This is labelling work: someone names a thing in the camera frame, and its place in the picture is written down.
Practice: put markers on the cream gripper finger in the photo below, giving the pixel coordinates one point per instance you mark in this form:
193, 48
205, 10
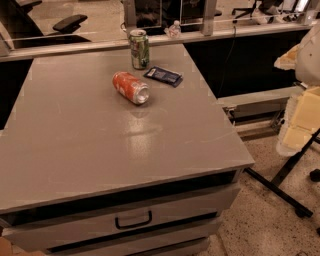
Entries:
301, 121
288, 60

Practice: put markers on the red coke can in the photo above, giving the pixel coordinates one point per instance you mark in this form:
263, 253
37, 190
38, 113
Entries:
131, 87

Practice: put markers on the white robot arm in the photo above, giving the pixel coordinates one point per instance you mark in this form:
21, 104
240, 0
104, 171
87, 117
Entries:
307, 70

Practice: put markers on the green soda can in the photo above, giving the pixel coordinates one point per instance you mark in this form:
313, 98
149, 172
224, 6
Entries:
139, 45

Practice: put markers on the distant black office chair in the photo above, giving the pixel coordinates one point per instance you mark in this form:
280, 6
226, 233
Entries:
264, 12

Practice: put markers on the black metal stand legs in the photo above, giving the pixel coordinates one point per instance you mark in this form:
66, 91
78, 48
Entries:
264, 215

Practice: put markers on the dark blue snack packet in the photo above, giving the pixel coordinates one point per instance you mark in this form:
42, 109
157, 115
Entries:
165, 76

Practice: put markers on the clear plastic water bottle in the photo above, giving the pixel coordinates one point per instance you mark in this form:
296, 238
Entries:
174, 31

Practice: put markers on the grey drawer cabinet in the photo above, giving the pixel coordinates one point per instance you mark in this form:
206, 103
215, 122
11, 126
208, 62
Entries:
76, 154

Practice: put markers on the grey metal rail shelf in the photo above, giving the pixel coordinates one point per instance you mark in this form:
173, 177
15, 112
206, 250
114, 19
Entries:
257, 115

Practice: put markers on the black drawer handle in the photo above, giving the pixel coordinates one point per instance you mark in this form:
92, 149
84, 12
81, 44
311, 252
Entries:
133, 221

